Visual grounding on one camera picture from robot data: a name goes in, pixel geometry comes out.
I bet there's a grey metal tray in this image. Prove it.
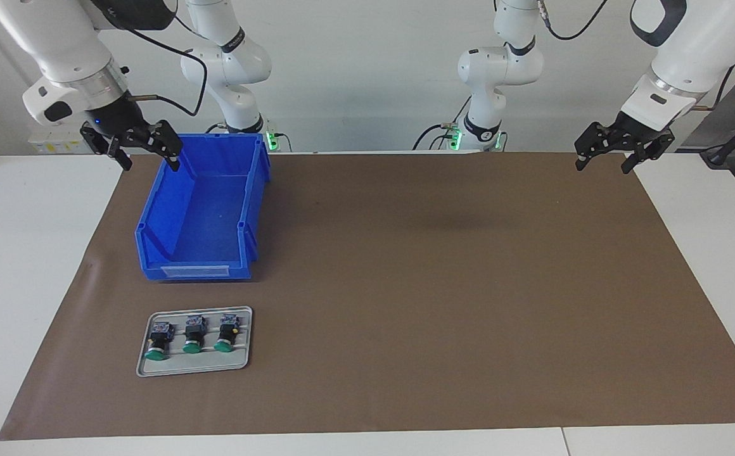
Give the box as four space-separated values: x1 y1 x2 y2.
136 306 253 378

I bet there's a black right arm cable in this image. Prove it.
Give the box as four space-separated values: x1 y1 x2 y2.
120 13 208 118

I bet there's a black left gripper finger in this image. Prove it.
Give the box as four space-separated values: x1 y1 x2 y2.
573 122 625 172
621 132 675 175

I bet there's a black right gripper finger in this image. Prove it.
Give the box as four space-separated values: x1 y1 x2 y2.
81 127 132 172
124 120 184 173

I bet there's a blue plastic storage bin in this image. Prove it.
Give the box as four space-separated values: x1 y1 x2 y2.
134 133 272 281

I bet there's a brown table mat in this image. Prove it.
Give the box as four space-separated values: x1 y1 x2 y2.
0 152 735 441

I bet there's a black base cable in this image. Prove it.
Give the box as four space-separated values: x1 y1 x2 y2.
413 95 473 151

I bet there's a green push button switch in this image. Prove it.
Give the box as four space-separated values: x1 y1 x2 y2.
182 315 208 354
144 321 175 361
214 313 242 353

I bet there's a green lit base connector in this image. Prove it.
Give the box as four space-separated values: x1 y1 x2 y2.
440 122 466 151
265 119 292 153

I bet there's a white wall socket box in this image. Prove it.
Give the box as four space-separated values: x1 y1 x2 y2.
29 123 99 155

